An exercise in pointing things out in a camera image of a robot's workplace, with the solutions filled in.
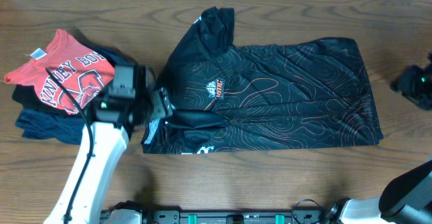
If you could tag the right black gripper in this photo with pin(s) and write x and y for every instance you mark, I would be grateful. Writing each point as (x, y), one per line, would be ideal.
(403, 81)

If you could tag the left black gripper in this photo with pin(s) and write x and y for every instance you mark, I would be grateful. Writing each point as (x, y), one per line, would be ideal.
(162, 106)

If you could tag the black orange-patterned jersey shirt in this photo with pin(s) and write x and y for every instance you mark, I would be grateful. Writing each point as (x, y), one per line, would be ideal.
(261, 97)

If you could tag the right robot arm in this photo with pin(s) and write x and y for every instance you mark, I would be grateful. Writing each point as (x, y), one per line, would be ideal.
(407, 198)

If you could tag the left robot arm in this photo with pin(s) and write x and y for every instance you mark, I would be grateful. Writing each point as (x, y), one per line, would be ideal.
(130, 101)

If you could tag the red printed folded t-shirt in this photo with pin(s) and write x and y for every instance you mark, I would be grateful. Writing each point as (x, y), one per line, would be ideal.
(64, 64)

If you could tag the navy blue folded t-shirt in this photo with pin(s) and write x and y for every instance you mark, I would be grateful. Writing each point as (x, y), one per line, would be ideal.
(42, 126)

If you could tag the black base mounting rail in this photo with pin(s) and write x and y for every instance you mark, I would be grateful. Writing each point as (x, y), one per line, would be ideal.
(304, 212)

